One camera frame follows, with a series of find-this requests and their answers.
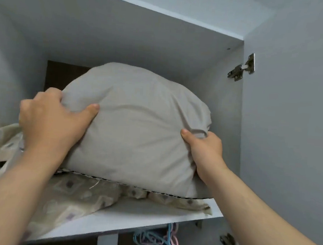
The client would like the pink plastic hanger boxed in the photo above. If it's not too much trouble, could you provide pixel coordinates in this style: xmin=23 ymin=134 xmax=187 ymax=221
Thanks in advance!
xmin=141 ymin=221 xmax=189 ymax=245

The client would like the white wardrobe divider panel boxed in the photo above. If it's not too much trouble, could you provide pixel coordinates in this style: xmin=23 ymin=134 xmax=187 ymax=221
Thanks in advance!
xmin=97 ymin=232 xmax=119 ymax=245

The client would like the person's left forearm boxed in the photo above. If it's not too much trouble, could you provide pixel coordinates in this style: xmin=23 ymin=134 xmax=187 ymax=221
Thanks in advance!
xmin=0 ymin=145 xmax=66 ymax=245

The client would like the person's right forearm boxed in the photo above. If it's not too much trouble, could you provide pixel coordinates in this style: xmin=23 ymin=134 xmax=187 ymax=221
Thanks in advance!
xmin=199 ymin=165 xmax=323 ymax=245

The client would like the person's left hand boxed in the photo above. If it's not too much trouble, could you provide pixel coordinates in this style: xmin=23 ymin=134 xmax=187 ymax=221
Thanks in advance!
xmin=15 ymin=85 xmax=101 ymax=166

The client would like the white wardrobe door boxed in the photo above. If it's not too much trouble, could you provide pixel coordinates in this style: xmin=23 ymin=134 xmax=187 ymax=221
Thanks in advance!
xmin=227 ymin=0 xmax=323 ymax=245

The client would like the grey pillow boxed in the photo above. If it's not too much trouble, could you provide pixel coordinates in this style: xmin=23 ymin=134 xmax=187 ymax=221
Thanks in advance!
xmin=53 ymin=58 xmax=224 ymax=201

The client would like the cream patterned blanket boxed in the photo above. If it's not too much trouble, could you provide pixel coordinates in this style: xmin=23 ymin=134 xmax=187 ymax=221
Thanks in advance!
xmin=0 ymin=121 xmax=219 ymax=245

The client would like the person's right hand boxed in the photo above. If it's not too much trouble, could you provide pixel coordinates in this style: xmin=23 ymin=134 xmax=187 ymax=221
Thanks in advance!
xmin=177 ymin=128 xmax=233 ymax=185

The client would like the white wardrobe shelf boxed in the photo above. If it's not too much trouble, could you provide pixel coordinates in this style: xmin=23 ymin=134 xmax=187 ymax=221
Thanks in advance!
xmin=22 ymin=184 xmax=225 ymax=245

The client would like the blue plastic hanger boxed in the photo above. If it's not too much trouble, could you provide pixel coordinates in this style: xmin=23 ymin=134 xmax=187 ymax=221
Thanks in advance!
xmin=132 ymin=221 xmax=189 ymax=245

